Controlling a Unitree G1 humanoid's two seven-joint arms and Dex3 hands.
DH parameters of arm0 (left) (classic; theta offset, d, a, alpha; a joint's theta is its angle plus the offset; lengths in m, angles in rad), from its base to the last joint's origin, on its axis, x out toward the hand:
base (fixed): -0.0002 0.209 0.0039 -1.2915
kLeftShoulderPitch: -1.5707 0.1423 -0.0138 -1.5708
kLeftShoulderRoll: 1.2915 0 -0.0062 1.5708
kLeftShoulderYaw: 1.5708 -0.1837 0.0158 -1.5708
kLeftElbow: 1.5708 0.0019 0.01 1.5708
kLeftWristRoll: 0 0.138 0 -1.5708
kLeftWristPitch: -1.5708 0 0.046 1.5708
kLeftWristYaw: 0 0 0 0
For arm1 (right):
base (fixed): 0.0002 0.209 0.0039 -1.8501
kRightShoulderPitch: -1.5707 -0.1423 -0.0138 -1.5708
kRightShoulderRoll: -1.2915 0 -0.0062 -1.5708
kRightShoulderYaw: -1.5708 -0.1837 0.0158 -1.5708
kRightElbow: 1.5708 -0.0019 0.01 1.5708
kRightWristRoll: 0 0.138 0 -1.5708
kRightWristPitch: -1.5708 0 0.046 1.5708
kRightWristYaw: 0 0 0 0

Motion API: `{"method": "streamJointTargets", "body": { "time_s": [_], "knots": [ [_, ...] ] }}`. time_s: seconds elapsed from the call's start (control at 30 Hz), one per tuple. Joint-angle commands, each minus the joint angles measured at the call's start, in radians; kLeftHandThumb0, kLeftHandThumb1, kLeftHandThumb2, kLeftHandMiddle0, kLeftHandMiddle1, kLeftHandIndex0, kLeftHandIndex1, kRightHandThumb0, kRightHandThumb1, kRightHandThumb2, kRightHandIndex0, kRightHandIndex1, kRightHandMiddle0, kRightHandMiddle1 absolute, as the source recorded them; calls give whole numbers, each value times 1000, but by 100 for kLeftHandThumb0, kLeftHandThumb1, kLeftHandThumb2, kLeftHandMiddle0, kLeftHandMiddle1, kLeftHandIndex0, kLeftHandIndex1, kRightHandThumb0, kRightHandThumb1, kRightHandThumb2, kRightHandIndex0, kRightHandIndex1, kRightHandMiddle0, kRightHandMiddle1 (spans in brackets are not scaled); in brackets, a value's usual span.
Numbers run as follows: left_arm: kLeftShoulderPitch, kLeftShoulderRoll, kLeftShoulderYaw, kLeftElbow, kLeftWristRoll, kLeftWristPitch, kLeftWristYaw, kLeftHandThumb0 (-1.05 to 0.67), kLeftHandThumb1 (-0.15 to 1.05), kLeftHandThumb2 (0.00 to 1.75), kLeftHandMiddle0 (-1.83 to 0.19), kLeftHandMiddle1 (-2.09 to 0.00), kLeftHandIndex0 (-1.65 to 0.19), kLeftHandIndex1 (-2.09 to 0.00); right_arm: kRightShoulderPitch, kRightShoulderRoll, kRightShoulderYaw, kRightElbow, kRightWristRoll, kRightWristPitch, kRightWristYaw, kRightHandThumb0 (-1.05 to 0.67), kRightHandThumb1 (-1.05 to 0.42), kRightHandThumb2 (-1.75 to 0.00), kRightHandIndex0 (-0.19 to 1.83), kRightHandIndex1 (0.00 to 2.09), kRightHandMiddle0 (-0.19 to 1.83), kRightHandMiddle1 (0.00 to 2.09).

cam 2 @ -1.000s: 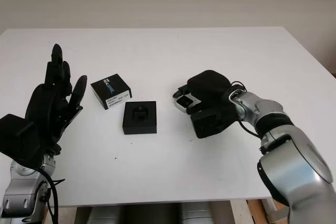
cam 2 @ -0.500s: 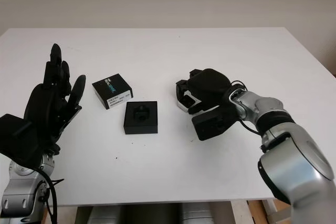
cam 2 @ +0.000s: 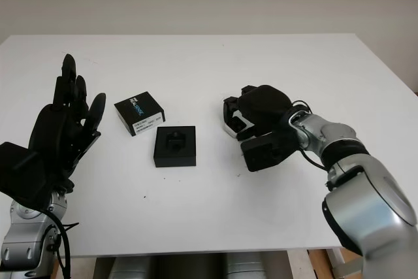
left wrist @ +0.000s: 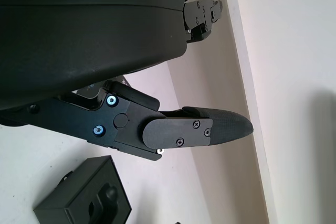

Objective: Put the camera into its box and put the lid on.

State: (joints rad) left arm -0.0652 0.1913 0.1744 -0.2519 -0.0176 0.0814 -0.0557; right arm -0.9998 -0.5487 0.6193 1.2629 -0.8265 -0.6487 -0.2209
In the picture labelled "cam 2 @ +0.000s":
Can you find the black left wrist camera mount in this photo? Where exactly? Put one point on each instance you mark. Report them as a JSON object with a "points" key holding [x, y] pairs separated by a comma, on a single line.
{"points": [[23, 174]]}

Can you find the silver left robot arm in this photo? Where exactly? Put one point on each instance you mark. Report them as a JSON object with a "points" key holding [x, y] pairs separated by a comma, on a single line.
{"points": [[23, 239]]}

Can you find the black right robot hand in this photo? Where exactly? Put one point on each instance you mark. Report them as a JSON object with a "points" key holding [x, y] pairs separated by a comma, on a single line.
{"points": [[264, 109]]}

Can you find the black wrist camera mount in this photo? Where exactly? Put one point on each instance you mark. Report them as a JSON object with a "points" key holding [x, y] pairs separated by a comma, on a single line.
{"points": [[23, 174], [264, 155]]}

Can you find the white table leg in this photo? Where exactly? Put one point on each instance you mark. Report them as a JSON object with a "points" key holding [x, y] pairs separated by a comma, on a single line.
{"points": [[338, 262]]}

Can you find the black printed box lid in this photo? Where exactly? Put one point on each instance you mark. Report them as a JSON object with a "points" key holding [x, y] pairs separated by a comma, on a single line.
{"points": [[137, 109]]}

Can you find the small silver cube camera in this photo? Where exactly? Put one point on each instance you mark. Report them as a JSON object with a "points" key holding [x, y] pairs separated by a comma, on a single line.
{"points": [[232, 132]]}

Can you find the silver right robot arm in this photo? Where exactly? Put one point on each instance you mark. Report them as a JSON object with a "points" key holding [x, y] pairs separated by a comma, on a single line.
{"points": [[365, 194]]}

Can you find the grey robot lower body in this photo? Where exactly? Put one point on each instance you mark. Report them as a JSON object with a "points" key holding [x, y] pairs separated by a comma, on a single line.
{"points": [[192, 266]]}

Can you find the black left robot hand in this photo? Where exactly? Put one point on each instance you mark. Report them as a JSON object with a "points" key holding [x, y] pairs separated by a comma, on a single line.
{"points": [[49, 128]]}

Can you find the black camera box base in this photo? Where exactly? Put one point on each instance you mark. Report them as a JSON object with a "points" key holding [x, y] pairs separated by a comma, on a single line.
{"points": [[176, 155]]}

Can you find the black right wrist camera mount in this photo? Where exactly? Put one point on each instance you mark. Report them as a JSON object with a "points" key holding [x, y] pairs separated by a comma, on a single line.
{"points": [[264, 155]]}

